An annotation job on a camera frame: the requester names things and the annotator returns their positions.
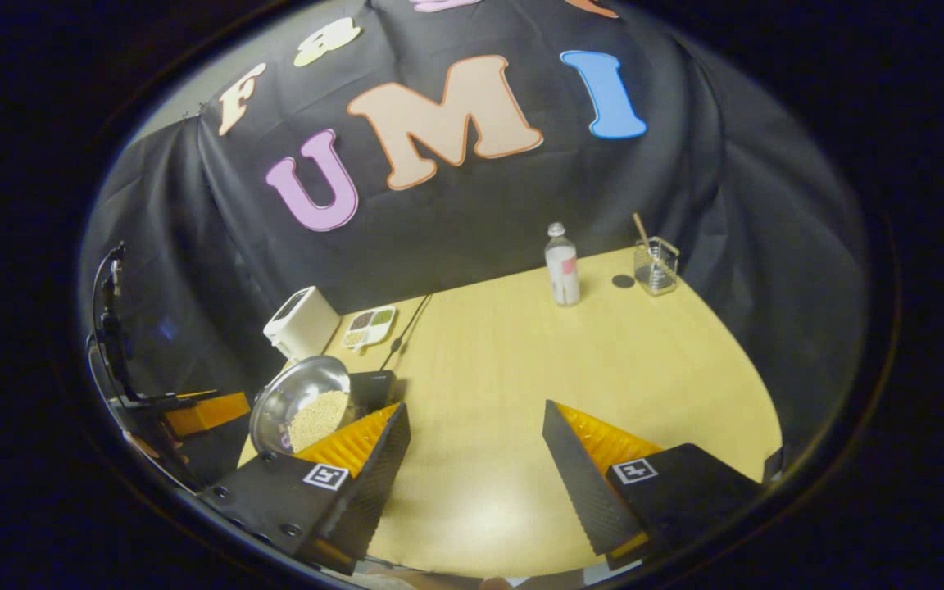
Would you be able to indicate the small black round disc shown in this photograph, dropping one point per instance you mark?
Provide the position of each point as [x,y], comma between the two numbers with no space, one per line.
[623,281]

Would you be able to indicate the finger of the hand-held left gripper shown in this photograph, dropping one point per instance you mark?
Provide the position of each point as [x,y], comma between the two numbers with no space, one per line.
[210,410]

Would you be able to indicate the white toaster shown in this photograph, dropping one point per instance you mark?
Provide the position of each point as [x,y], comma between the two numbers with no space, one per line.
[301,324]

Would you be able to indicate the white divided bean dish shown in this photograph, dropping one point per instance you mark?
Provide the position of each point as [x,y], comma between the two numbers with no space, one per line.
[369,326]

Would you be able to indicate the wooden stick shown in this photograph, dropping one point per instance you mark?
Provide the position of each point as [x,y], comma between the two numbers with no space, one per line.
[641,229]

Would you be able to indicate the clear bottle with pink label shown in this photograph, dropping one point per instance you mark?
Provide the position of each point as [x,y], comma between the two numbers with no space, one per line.
[562,270]

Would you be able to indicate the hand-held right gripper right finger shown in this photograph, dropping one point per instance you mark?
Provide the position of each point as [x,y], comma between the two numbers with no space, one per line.
[578,475]

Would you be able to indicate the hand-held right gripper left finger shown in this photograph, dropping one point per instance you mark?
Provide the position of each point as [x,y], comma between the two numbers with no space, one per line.
[374,467]

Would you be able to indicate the silver pot with beans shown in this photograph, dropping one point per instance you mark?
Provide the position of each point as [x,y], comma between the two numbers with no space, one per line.
[292,393]

